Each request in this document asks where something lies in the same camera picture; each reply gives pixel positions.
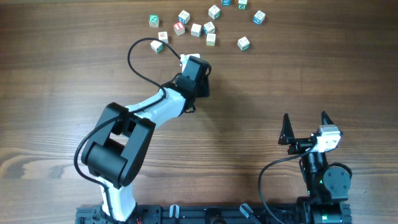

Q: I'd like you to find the blue sided block letter B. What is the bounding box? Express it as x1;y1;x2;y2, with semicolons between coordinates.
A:
203;22;215;35

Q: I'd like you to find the blue block top edge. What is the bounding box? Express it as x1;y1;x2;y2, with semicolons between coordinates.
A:
222;0;232;6

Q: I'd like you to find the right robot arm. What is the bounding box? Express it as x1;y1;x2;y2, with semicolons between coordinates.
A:
278;112;353;224

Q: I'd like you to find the red letter I block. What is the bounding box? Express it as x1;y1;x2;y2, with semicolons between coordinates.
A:
173;21;185;35

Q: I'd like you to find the green letter N block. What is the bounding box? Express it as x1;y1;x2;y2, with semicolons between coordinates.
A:
149;14;160;28

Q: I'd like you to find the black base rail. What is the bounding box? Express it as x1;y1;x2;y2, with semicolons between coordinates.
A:
75;203;353;224

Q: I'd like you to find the wooden block red print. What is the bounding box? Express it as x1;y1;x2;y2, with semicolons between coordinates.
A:
158;31;169;44

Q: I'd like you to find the wooden block yellow sided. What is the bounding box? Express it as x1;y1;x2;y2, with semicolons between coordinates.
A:
206;33;216;46

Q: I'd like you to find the wooden block number 9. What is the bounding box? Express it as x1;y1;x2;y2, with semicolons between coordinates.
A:
191;24;201;37

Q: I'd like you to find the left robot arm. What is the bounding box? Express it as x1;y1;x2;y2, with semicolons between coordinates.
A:
76;54;211;223

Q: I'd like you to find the blue sided block upper left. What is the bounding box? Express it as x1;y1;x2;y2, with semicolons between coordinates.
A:
178;10;190;25

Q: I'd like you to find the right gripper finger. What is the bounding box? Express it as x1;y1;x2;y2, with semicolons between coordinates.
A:
321;111;334;125
278;113;295;145

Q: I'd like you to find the green block top edge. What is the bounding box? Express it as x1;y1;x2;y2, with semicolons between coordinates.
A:
238;0;248;10

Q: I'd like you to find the blue block far right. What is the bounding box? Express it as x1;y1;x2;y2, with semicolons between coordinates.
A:
253;10;266;25

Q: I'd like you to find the wooden block green side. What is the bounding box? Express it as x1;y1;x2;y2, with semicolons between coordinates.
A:
150;40;164;54
238;37;250;51
208;5;221;20

